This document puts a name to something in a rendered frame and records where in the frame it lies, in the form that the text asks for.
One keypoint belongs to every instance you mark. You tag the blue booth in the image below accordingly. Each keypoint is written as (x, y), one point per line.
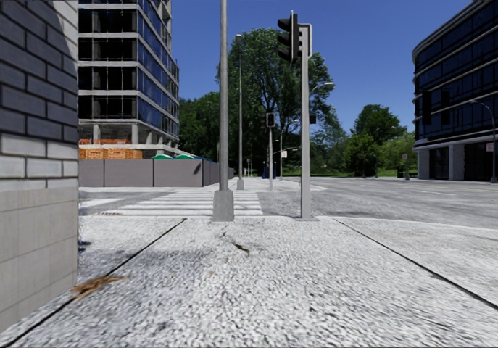
(267, 172)

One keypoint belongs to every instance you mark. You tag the traffic light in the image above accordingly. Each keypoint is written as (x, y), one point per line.
(270, 148)
(304, 130)

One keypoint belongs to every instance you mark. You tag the grey pole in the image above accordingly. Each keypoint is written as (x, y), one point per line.
(223, 130)

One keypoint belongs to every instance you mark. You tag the trees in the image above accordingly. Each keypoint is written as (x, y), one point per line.
(266, 100)

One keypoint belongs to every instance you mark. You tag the grey construction fence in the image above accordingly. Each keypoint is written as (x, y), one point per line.
(144, 172)

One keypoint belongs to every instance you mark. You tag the glass tower under construction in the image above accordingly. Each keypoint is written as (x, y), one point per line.
(122, 78)

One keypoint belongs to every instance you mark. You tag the grey brick building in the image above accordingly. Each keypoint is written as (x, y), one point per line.
(18, 130)

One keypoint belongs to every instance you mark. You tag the dark glass building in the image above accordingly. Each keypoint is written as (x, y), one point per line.
(470, 87)

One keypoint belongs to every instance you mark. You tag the sign on a post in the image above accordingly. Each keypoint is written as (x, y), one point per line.
(404, 163)

